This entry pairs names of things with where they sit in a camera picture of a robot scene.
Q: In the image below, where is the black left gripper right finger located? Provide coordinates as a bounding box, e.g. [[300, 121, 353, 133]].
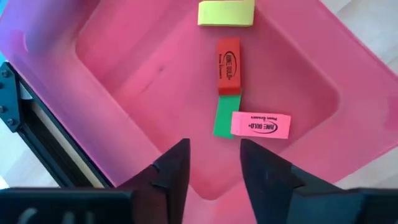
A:
[[239, 138, 358, 224]]

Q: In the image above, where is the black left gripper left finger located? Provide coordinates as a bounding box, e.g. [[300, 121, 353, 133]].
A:
[[116, 138, 191, 224]]

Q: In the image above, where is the pink eraser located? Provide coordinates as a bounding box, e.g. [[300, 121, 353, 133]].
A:
[[230, 111, 292, 140]]

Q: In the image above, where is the green eraser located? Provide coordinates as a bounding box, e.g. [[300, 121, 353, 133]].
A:
[[213, 93, 243, 140]]

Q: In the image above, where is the orange eraser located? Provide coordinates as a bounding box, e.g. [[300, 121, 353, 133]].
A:
[[216, 37, 243, 96]]

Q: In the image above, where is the yellow eraser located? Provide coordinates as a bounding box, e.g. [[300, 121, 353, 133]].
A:
[[197, 0, 256, 28]]

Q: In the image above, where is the pink translucent plastic bin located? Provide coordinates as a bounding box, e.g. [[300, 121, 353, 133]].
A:
[[0, 0, 398, 224]]

